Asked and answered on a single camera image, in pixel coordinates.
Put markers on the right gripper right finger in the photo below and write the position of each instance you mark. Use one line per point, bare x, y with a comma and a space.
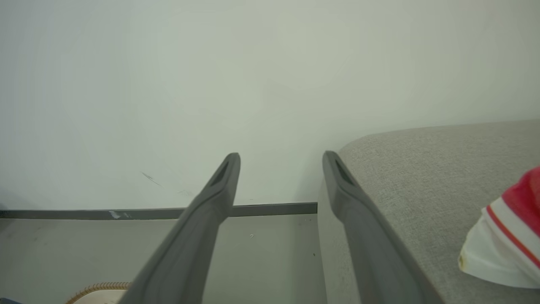
371, 245

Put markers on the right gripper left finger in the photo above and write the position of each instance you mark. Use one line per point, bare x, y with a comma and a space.
190, 245

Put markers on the red and white garment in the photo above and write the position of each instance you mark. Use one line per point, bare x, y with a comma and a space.
506, 245

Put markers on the grey fabric sofa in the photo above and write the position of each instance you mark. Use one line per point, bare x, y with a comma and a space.
422, 190

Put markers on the cream perforated laundry basket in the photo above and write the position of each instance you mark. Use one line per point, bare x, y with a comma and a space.
99, 291

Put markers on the black skirting board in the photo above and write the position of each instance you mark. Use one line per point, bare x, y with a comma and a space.
84, 214

